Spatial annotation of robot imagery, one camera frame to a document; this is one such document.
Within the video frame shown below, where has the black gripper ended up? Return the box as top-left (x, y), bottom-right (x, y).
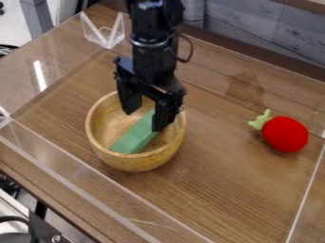
top-left (113, 37), bottom-right (186, 132)

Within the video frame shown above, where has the brown wooden bowl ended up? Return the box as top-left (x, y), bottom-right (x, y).
top-left (85, 91), bottom-right (187, 172)

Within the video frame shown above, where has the green rectangular stick block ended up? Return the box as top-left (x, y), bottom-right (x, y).
top-left (109, 109), bottom-right (158, 154)

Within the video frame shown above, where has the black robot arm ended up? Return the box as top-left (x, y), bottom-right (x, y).
top-left (113, 0), bottom-right (186, 132)

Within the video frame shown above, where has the red plush strawberry toy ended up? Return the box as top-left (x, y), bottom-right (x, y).
top-left (247, 109), bottom-right (309, 153)

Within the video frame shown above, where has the black table leg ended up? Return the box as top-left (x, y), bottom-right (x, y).
top-left (35, 201), bottom-right (47, 219)

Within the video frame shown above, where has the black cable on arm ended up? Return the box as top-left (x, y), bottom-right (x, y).
top-left (166, 31), bottom-right (195, 64)

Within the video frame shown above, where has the clear acrylic tray enclosure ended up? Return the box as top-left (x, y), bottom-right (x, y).
top-left (0, 0), bottom-right (325, 243)

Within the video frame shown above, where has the grey post in background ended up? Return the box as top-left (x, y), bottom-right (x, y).
top-left (19, 0), bottom-right (53, 39)

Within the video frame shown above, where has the black metal bracket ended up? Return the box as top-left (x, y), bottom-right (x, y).
top-left (29, 213), bottom-right (73, 243)

